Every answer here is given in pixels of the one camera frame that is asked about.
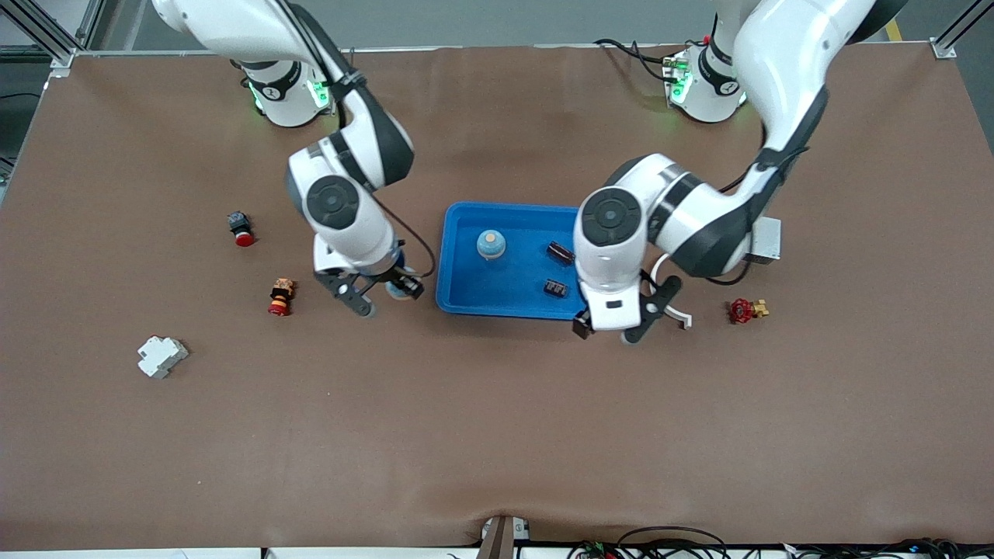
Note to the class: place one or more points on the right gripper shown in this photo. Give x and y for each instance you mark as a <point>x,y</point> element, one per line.
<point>407,284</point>

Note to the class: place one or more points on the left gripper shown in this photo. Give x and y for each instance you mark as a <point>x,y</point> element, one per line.
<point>580,327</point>

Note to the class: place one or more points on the blue dome bell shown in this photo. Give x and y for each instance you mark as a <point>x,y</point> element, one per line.
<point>491,244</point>
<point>397,290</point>

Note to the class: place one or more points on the brown capacitor with white print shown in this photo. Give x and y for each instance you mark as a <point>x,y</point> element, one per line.
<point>555,288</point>

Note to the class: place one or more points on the plain brown electrolytic capacitor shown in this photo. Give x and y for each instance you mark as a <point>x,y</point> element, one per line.
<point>561,251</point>

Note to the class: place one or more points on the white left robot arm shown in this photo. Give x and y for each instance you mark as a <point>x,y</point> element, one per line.
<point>683,217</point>

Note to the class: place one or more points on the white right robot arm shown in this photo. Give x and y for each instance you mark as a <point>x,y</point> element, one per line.
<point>342,202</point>

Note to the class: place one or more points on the blue plastic tray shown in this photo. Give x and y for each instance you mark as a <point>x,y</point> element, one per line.
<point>512,276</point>

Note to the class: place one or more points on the red yellow emergency stop button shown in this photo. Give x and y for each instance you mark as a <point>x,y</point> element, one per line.
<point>281,297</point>

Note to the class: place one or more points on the red push button grey base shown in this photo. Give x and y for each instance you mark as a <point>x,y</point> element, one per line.
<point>241,229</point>

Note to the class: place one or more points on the silver metal power supply box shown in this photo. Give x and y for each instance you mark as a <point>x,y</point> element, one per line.
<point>767,239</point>

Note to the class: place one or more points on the white circuit breaker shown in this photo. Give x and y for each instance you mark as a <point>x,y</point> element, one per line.
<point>161,356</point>

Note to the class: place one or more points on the white curved plastic bracket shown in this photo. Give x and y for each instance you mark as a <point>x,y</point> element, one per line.
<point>679,317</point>

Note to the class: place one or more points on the aluminium frame profile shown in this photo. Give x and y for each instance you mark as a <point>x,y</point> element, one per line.
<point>955,35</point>
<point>54,43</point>

